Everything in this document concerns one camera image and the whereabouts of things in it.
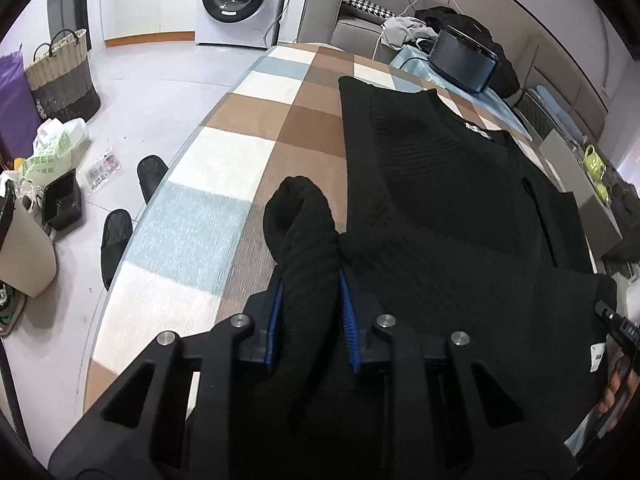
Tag person's right hand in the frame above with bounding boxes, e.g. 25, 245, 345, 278
598, 356, 640, 432

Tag woven laundry basket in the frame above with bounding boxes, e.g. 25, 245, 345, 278
24, 29, 102, 123

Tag grey white clothes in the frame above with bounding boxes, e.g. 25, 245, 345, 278
381, 15, 438, 51

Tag light blue checked cloth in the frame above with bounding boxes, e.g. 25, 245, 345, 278
389, 44, 531, 137

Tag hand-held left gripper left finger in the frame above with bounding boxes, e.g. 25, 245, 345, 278
47, 280, 286, 480

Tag dark clothes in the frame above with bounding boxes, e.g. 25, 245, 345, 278
607, 180, 640, 222

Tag houndstooth pillow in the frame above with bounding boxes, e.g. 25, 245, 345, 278
347, 0, 398, 18

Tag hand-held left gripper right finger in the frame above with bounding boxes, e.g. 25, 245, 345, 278
339, 269, 576, 480

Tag blue bolster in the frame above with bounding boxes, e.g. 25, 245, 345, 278
530, 87, 585, 140

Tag dark glass door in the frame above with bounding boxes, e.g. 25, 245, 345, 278
47, 0, 103, 53

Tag cream bin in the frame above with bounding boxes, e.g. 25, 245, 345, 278
0, 195, 58, 298

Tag white lower cabinets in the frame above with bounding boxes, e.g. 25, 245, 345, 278
100, 0, 198, 43

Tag small clear packet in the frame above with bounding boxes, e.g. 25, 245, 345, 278
80, 147, 122, 191

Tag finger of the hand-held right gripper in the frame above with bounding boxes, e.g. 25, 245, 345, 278
594, 300, 620, 335

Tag black box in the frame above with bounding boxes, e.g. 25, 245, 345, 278
41, 169, 83, 232

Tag grey sofa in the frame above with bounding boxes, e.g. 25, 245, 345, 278
297, 0, 401, 63

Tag green white plastic bag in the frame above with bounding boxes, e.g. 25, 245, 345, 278
22, 117, 91, 186

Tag black jacket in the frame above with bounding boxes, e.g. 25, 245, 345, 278
414, 6, 521, 101

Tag black knit sweater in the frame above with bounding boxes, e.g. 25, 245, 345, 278
185, 75, 621, 480

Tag checked tablecloth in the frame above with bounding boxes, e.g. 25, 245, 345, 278
82, 42, 613, 461

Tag dark rice cooker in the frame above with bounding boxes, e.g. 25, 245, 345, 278
429, 25, 501, 95

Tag purple bag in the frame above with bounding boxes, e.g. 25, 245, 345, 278
0, 45, 38, 161

